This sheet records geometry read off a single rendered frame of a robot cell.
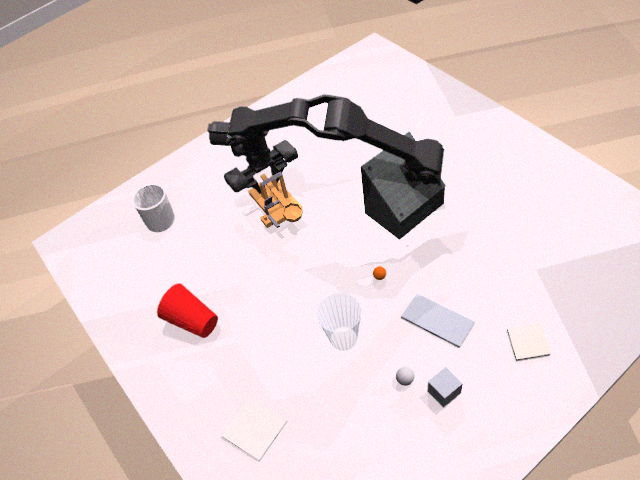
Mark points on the orange ball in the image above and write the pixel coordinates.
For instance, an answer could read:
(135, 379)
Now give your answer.
(379, 273)

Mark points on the clear plastic cup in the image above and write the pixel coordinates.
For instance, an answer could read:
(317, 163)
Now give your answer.
(339, 315)

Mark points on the red cylinder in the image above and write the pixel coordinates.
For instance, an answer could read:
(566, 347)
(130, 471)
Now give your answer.
(179, 307)

